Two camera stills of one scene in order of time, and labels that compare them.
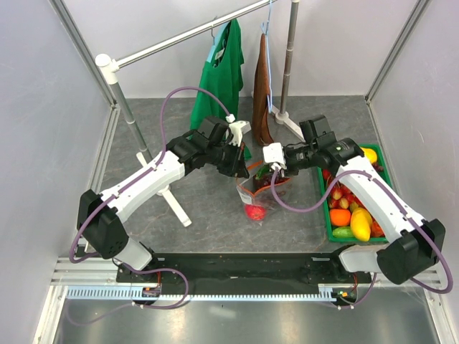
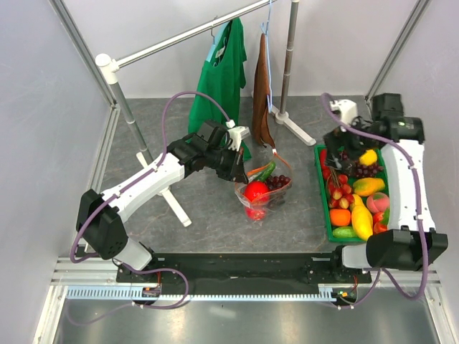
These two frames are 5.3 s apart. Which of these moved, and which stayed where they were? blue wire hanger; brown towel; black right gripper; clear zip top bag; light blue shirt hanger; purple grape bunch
Moved: black right gripper; purple grape bunch
Stayed: brown towel; clear zip top bag; light blue shirt hanger; blue wire hanger
